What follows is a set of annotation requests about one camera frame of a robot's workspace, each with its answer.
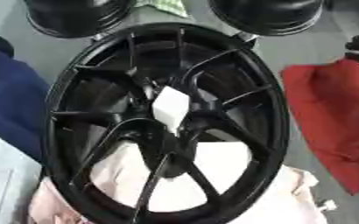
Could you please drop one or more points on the red cloth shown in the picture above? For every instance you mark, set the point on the red cloth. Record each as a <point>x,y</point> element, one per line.
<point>336,116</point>

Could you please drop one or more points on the pale pink cloth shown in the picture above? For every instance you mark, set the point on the pale pink cloth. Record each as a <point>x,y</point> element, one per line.
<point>284,201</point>

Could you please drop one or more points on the green checked cloth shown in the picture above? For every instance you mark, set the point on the green checked cloth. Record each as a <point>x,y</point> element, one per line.
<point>167,5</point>

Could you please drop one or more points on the black spoked wheel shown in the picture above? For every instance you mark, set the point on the black spoked wheel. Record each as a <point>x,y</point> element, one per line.
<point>111,116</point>

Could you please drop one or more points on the light blue cloth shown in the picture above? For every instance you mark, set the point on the light blue cloth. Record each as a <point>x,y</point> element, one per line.
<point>6,180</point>

